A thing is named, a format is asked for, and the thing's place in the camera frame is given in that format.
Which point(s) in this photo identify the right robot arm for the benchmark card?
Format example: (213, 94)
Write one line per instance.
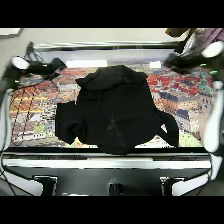
(213, 123)

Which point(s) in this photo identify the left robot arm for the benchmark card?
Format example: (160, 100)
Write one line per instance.
(7, 110)

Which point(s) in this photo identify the heap of clothes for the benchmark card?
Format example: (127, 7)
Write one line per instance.
(196, 39)

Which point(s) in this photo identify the black garment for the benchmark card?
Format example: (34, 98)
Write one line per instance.
(115, 110)

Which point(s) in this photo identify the silver frame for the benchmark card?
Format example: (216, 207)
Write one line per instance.
(106, 163)

